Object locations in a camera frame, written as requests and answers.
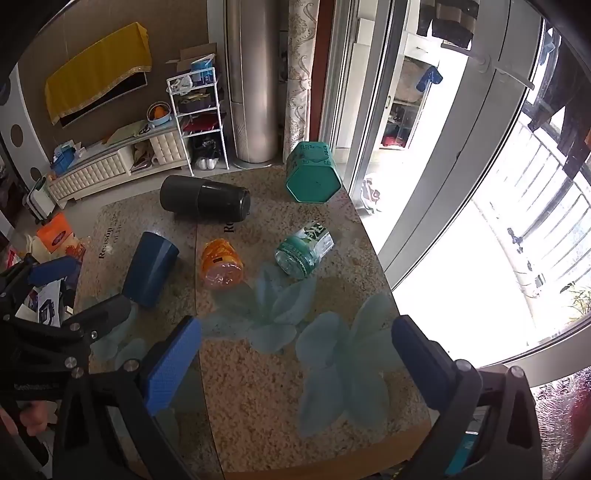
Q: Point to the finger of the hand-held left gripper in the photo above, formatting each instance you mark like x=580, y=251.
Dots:
x=101, y=314
x=51, y=271

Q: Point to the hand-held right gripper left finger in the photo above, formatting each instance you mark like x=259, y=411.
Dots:
x=173, y=367

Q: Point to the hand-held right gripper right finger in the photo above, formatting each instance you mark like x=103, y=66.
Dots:
x=415, y=364

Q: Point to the dark blue cup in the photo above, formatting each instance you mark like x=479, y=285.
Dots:
x=150, y=270

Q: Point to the person's left hand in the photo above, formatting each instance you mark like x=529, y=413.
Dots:
x=30, y=417

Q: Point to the orange tissue pack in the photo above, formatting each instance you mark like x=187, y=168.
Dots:
x=55, y=233

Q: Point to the small white suitcase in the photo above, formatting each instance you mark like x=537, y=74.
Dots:
x=38, y=198

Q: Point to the blue basket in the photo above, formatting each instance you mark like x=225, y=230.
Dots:
x=64, y=161

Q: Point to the orange plastic bottle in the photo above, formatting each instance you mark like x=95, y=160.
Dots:
x=221, y=267

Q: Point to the white quilted cabinet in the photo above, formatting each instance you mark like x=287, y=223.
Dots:
x=106, y=166

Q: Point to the black cylindrical flask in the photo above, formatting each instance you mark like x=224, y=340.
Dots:
x=205, y=198

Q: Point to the green label clear bottle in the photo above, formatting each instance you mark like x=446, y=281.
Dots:
x=304, y=249

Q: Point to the green plant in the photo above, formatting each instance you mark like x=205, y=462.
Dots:
x=579, y=302

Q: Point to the crumpled cloth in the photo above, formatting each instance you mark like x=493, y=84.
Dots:
x=371, y=194

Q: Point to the black television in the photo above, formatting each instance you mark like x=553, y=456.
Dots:
x=111, y=99

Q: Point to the white shoes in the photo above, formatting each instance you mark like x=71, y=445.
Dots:
x=206, y=163

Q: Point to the blue pot with orange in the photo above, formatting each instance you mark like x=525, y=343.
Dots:
x=159, y=115

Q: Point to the black shoes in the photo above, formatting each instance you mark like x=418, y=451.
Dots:
x=206, y=147

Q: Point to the yellow cloth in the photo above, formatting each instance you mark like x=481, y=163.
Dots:
x=97, y=69

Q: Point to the red cloth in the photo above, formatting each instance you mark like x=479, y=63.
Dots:
x=201, y=125

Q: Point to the teal hexagonal container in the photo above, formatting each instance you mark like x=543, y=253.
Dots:
x=314, y=173

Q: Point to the white plastic bag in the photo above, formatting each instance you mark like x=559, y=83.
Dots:
x=181, y=84

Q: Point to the blue tub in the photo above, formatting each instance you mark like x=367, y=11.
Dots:
x=203, y=73

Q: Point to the balcony storage shelf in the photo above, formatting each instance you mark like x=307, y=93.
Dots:
x=406, y=106

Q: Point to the cardboard box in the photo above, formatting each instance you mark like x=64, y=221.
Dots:
x=194, y=55

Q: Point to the silver column air conditioner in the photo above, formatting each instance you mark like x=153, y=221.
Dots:
x=251, y=83

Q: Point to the hanging blue cloth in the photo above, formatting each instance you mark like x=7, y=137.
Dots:
x=428, y=78

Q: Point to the dark hanging clothes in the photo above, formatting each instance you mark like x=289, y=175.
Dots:
x=450, y=21
x=570, y=106

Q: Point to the patterned curtain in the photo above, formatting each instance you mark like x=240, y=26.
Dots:
x=300, y=74

